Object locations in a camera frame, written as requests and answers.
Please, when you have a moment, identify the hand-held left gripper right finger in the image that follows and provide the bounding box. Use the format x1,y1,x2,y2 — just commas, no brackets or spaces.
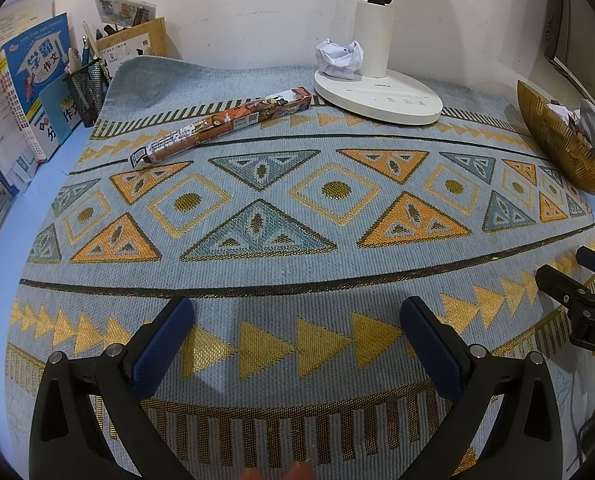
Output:
400,296,564,480

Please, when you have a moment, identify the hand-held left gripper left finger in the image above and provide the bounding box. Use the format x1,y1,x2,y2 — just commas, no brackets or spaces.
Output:
28,296,195,480

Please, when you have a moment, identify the amber ribbed glass bowl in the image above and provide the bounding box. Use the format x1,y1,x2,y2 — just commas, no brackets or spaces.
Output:
516,79,595,196

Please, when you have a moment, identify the long orange printed box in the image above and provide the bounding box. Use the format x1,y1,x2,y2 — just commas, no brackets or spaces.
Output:
128,86,312,169

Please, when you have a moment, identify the person's left hand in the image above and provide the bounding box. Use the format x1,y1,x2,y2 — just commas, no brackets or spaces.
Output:
240,462,314,480

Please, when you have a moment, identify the patterned woven mat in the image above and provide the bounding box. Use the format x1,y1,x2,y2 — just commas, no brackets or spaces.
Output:
7,55,595,480

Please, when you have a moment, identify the black television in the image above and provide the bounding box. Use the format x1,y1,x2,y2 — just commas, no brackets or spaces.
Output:
544,0,595,106

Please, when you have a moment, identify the black mesh pen holder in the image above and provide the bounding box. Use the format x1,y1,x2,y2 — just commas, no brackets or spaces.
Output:
62,57,110,128

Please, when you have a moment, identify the white desk lamp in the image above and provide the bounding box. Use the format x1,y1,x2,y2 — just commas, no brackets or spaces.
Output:
313,0,444,126

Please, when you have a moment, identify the brown cardboard box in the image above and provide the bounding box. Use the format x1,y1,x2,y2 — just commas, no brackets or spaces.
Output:
94,16,170,81

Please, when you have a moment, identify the blue cartoon cover book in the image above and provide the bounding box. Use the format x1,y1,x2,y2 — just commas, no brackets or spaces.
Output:
1,12,74,163

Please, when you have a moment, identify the dark pen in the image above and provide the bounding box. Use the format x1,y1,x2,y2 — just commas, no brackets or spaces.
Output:
80,21,96,63

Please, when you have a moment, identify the printed picture card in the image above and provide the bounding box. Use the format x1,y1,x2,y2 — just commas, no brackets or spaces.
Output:
93,0,159,28

